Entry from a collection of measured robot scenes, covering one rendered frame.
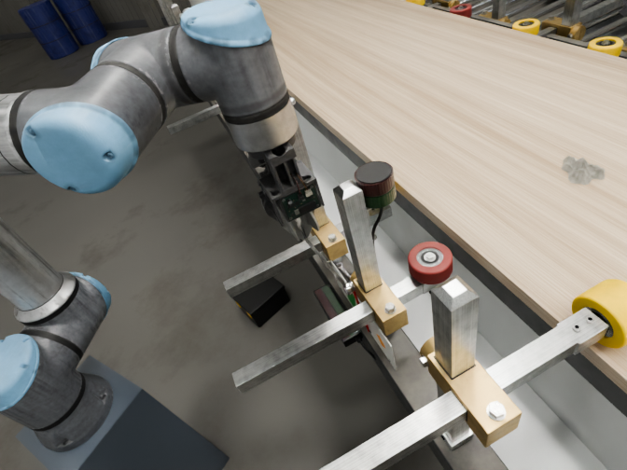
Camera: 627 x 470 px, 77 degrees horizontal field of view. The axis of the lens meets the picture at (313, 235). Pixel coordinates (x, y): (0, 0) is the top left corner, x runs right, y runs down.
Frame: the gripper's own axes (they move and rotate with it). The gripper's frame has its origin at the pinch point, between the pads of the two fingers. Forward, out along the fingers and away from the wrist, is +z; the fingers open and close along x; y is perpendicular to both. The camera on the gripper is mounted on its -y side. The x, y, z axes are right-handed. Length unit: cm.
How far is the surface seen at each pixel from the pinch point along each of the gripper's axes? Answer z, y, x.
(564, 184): 12, 9, 51
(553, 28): 16, -53, 113
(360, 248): 2.9, 7.7, 7.1
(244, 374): 15.8, 10.1, -20.3
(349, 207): -6.7, 7.9, 6.9
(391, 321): 16.0, 14.8, 7.0
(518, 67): 11, -34, 80
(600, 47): 11, -25, 99
